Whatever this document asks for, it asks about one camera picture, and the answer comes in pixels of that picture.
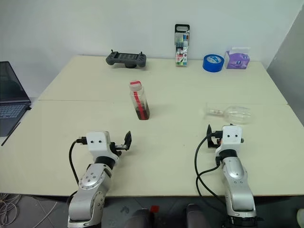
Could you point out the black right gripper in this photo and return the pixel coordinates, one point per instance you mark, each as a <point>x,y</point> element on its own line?
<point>215,142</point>

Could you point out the small red floor object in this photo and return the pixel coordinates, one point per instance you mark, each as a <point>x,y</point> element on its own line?
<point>155,209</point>

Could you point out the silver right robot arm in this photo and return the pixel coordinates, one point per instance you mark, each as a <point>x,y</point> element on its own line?
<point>237,180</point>

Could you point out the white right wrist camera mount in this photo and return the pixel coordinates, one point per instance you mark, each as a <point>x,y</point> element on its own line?
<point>231,136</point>

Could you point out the pale rounded floor object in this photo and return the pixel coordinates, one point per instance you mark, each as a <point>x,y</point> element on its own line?
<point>300,216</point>

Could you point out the bottle with dark red liquid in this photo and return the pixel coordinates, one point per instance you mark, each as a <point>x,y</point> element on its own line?
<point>142,107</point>

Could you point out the grey handheld remote controller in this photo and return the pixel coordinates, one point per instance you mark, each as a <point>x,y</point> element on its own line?
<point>126,59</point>

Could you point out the marker pen pack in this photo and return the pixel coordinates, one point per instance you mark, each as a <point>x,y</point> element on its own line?
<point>182,50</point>

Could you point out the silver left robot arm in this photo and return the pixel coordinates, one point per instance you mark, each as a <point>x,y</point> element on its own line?
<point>90,190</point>

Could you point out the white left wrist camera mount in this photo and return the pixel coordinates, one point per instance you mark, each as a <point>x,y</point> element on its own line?
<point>97,141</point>

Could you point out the dark grey open laptop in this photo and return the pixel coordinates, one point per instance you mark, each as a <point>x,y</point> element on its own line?
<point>9,95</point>

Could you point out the blue tape roll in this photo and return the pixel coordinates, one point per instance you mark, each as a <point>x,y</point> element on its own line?
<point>213,63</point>

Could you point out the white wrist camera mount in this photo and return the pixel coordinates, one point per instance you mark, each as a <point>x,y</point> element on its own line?
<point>231,136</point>
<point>97,141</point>

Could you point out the purple tissue box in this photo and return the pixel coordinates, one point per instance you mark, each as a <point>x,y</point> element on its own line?
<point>237,60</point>

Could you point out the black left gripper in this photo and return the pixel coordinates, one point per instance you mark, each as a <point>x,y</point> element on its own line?
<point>116,150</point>

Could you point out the clear plastic bottle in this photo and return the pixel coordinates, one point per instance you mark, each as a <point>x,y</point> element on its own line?
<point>237,115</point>

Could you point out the dark rounded shape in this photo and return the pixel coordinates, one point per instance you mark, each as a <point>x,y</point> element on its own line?
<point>140,218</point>

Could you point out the white bottle cap red stripe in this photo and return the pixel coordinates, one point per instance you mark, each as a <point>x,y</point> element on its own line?
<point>135,85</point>

